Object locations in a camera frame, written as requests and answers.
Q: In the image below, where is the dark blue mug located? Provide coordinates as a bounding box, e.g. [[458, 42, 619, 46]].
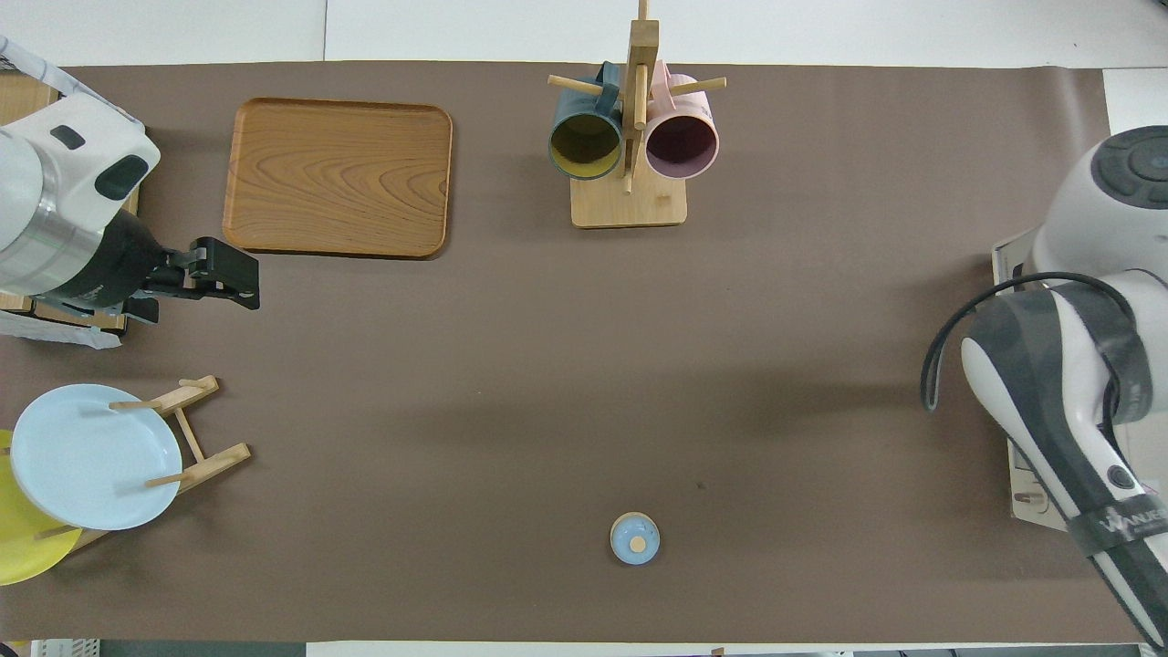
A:
[[547, 62, 626, 182]]

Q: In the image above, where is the wooden mug rack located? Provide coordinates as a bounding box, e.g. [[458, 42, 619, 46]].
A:
[[547, 0, 728, 229]]

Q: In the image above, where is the light blue plate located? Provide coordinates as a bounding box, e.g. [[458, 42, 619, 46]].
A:
[[10, 384, 183, 531]]

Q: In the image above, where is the pink mug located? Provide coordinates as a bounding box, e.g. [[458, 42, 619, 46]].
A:
[[644, 60, 721, 181]]

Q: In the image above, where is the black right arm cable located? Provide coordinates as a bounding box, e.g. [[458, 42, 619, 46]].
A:
[[920, 272, 1143, 430]]

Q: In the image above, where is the wooden plate rack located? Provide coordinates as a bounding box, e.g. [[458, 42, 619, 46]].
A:
[[36, 375, 252, 548]]

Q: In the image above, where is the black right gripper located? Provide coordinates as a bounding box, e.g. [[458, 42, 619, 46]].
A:
[[68, 212, 261, 325]]

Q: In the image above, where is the yellow plate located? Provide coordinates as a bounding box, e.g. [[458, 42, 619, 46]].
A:
[[0, 429, 83, 587]]

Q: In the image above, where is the brown table mat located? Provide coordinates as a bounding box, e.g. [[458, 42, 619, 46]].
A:
[[0, 60, 1142, 644]]

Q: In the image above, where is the white checked cloth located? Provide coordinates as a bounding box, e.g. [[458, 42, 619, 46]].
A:
[[0, 36, 147, 352]]

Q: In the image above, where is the brown wooden tray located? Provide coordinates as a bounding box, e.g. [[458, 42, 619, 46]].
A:
[[222, 98, 454, 261]]

